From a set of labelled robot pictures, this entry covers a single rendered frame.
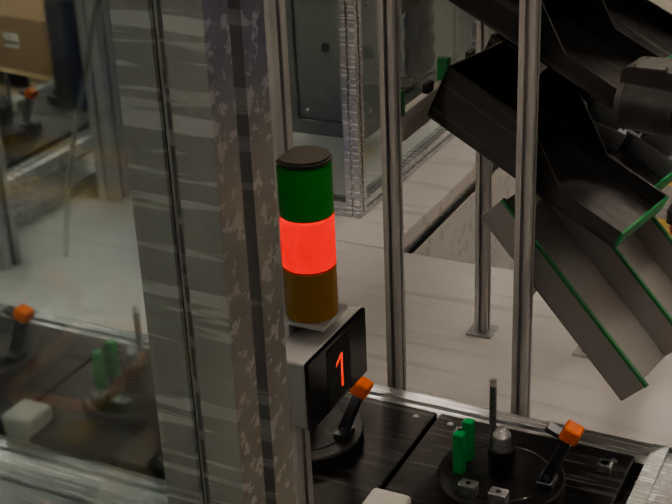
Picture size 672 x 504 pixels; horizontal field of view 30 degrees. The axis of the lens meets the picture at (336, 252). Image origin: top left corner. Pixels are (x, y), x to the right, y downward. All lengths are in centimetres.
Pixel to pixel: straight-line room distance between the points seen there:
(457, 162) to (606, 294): 105
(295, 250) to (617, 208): 54
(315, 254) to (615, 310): 61
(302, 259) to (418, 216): 127
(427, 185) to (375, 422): 105
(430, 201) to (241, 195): 211
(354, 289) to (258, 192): 176
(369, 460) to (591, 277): 38
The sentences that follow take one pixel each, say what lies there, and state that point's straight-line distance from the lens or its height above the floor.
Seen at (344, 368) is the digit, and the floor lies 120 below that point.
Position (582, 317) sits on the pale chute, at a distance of 153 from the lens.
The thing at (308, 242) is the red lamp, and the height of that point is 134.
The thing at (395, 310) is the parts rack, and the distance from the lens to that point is 160.
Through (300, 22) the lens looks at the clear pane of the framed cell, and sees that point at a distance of 231.
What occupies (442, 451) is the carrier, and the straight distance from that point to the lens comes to 149.
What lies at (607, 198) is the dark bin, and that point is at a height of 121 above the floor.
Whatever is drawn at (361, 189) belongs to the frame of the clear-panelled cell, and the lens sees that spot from 236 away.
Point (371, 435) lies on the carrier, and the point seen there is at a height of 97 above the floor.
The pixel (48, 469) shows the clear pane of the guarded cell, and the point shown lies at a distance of 31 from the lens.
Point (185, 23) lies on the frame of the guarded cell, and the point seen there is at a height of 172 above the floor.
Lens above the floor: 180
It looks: 25 degrees down
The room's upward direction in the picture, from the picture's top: 3 degrees counter-clockwise
